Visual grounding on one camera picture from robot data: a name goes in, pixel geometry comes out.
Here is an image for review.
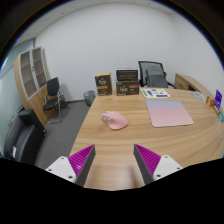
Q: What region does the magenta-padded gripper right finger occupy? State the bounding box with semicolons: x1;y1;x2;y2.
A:
133;143;184;185

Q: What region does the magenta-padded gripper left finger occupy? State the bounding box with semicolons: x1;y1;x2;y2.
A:
45;144;97;188

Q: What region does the pink computer mouse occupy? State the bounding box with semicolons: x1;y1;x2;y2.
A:
101;110;129;131

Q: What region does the pink and blue mouse pad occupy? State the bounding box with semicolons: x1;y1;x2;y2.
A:
145;100;195;128

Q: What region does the black leather sofa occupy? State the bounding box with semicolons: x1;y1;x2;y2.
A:
3;108;47;166

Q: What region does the grey mesh trash bin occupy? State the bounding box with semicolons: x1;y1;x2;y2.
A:
83;90;97;107

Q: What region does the white sticker sheet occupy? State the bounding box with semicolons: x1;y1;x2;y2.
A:
140;87;171;99

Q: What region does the black visitor chair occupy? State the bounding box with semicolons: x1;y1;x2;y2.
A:
42;77;69;124

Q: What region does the wooden shelf unit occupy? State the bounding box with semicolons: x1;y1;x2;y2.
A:
13;46;53;127

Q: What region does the wide brown cardboard box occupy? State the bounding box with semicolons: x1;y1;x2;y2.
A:
115;80;140;97

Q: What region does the round white coaster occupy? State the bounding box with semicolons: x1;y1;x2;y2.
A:
190;90;206;102

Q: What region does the tall brown cardboard box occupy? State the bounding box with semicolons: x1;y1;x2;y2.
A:
94;72;113;97

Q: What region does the small wooden card holder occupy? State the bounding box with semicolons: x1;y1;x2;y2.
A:
205;95;216;107

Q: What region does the grey backpack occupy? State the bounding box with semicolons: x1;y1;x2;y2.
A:
145;65;169;89

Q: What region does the wooden side desk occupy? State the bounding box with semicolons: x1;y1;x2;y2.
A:
174;73;214;101

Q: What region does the purple card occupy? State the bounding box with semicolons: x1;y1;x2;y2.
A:
213;89;223;111

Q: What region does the black cardboard box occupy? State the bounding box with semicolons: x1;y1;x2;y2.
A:
115;68;139;82

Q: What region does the black mesh office chair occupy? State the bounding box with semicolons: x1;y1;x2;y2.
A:
137;60;177;90

